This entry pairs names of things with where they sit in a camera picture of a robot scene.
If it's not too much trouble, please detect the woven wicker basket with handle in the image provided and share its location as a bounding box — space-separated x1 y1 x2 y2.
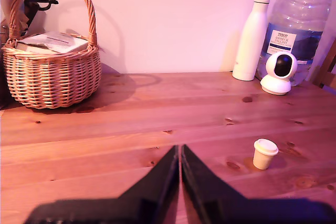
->
1 0 102 110

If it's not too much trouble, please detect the white insulated bottle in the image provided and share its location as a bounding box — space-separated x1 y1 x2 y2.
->
232 0 272 81

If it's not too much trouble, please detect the pale book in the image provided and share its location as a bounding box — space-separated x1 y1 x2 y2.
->
15 30 89 55

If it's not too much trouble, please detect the cream coffee capsule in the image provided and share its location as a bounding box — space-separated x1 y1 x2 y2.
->
253 138 279 170

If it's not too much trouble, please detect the small white round camera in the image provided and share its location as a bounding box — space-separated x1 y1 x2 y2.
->
260 51 298 95

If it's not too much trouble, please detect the large clear water bottle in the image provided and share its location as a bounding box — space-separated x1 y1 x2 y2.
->
256 0 333 87

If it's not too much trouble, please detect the black metal stand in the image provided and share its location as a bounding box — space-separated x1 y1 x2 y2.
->
23 0 59 37

